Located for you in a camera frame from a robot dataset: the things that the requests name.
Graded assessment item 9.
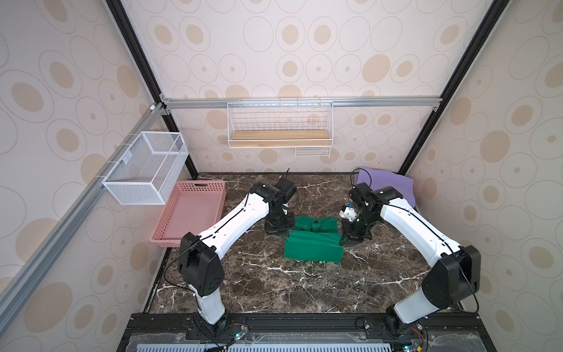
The aluminium wall rail left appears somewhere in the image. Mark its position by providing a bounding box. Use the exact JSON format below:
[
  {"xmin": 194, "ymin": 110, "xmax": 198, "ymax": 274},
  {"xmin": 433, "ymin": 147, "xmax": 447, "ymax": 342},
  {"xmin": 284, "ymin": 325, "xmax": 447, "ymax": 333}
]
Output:
[{"xmin": 1, "ymin": 103, "xmax": 165, "ymax": 334}]

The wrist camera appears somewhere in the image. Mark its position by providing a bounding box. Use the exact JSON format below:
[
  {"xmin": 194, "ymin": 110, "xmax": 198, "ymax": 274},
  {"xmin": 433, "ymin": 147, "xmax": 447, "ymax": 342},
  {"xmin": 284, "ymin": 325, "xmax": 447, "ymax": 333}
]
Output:
[
  {"xmin": 275, "ymin": 176, "xmax": 296, "ymax": 203},
  {"xmin": 349, "ymin": 183, "xmax": 373, "ymax": 209}
]

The aluminium wall rail back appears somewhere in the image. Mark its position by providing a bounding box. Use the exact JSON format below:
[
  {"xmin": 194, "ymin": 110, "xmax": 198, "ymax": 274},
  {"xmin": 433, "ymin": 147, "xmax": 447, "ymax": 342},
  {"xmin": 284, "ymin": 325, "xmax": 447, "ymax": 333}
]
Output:
[{"xmin": 164, "ymin": 96, "xmax": 442, "ymax": 109}]

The folded purple t-shirt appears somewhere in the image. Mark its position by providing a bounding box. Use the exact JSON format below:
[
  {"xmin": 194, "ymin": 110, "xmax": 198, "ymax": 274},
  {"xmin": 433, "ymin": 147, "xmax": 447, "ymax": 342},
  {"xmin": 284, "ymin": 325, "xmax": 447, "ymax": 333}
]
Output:
[{"xmin": 353, "ymin": 168, "xmax": 416, "ymax": 208}]

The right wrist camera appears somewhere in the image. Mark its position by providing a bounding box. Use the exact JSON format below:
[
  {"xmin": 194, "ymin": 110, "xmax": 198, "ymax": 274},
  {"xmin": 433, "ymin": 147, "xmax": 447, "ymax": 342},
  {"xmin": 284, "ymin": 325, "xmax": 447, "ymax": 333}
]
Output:
[{"xmin": 349, "ymin": 183, "xmax": 373, "ymax": 209}]

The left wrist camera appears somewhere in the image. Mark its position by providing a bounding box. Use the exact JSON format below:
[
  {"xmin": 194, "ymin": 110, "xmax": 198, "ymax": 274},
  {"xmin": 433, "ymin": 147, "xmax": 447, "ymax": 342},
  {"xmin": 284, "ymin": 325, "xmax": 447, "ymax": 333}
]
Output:
[{"xmin": 275, "ymin": 176, "xmax": 296, "ymax": 203}]

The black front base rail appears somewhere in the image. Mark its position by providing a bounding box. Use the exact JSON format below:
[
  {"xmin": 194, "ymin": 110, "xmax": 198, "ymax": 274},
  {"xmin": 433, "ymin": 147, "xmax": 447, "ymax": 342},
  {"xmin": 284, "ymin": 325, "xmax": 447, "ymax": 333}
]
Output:
[{"xmin": 117, "ymin": 312, "xmax": 496, "ymax": 351}]

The aluminium wall rail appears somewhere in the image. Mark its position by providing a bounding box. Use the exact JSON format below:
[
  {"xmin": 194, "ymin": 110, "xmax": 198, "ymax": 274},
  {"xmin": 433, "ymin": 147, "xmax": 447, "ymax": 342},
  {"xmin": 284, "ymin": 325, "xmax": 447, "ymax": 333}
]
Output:
[
  {"xmin": 1, "ymin": 103, "xmax": 165, "ymax": 334},
  {"xmin": 164, "ymin": 96, "xmax": 442, "ymax": 109}
]

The green t-shirt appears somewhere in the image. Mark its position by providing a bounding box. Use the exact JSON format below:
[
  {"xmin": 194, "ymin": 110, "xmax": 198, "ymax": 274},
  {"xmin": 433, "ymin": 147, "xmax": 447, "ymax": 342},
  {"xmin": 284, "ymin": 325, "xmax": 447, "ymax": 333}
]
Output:
[{"xmin": 284, "ymin": 216, "xmax": 344, "ymax": 263}]

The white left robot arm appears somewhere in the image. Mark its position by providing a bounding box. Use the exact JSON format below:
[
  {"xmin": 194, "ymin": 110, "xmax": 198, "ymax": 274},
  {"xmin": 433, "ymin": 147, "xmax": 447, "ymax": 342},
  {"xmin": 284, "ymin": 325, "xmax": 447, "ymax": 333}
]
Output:
[{"xmin": 163, "ymin": 176, "xmax": 296, "ymax": 330}]

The white mesh wall basket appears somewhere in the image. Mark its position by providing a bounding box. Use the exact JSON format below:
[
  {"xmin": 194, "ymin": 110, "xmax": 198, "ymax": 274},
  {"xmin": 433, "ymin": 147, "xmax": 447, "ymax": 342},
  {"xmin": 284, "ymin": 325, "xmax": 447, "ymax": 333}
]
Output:
[{"xmin": 102, "ymin": 131, "xmax": 189, "ymax": 205}]

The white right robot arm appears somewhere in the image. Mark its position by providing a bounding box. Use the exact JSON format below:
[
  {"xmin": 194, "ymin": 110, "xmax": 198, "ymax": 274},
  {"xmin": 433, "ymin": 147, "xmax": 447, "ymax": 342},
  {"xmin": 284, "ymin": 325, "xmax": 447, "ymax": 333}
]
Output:
[{"xmin": 284, "ymin": 183, "xmax": 481, "ymax": 334}]

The pink plastic basket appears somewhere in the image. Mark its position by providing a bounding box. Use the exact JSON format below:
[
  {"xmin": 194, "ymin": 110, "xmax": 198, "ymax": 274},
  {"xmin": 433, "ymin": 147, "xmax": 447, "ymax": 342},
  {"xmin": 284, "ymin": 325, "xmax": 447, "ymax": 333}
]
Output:
[{"xmin": 150, "ymin": 180, "xmax": 227, "ymax": 247}]

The white wire wall shelf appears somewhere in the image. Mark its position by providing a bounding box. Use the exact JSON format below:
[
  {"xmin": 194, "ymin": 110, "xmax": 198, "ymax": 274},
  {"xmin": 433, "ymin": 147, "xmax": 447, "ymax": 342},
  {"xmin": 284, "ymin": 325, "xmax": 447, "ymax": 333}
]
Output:
[{"xmin": 227, "ymin": 105, "xmax": 334, "ymax": 156}]

